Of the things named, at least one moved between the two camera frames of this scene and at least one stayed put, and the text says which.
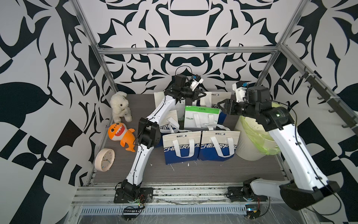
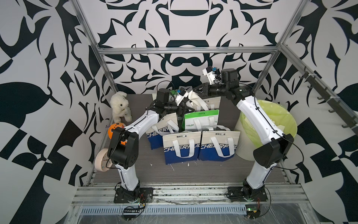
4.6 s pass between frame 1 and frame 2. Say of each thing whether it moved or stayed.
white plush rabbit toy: stayed
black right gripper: moved
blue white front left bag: stayed
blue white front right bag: stayed
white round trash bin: stayed
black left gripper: moved
